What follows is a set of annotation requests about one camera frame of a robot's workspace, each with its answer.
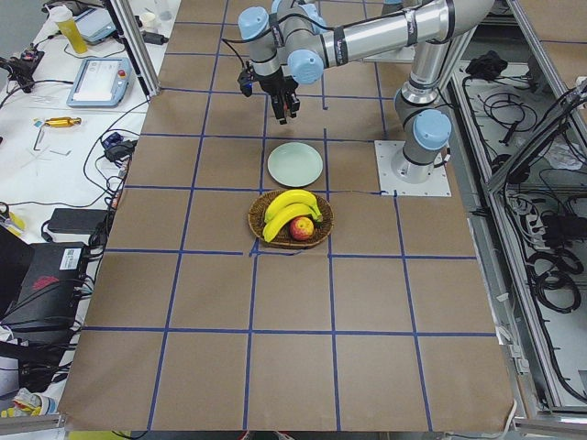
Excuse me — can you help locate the blue teach pendant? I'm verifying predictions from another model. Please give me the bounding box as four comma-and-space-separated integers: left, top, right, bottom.
66, 57, 133, 108
74, 7, 116, 45

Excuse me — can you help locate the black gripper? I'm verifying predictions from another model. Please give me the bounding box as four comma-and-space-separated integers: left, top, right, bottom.
259, 72, 300, 125

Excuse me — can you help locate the yellow banana bunch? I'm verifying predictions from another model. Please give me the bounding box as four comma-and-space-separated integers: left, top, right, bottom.
262, 189, 323, 242

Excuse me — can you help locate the black power adapter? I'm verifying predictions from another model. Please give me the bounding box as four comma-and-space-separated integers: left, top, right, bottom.
47, 208, 106, 235

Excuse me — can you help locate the brown wicker basket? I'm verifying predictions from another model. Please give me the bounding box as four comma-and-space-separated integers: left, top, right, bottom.
248, 190, 334, 249

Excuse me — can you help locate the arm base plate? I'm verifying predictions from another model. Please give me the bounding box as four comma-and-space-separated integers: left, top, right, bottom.
362, 47, 415, 64
374, 140, 451, 197

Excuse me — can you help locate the black computer box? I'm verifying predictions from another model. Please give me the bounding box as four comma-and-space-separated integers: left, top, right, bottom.
1, 242, 90, 332

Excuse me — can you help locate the blue teach pendant near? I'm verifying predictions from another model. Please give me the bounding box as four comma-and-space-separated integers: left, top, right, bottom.
66, 57, 133, 108

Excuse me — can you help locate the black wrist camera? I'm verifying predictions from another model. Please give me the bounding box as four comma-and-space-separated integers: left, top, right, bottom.
238, 63, 256, 97

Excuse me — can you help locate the red yellow apple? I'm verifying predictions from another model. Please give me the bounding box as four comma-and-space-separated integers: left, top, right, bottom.
289, 216, 315, 241

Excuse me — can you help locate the light green plate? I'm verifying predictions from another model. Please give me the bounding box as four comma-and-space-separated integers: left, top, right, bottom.
267, 142, 324, 188

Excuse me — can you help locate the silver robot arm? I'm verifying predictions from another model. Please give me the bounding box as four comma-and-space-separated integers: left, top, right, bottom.
238, 0, 493, 184

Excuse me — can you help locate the white paper cup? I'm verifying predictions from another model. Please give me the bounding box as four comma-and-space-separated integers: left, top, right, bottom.
138, 11, 158, 33

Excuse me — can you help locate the yellow liquid bottle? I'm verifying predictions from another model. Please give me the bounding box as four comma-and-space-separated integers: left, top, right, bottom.
50, 6, 88, 54

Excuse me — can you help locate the blue teach pendant far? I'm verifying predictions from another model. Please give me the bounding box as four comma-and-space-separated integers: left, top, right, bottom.
74, 7, 116, 45

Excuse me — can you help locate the aluminium frame post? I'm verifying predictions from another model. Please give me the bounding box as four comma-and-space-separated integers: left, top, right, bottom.
102, 0, 161, 99

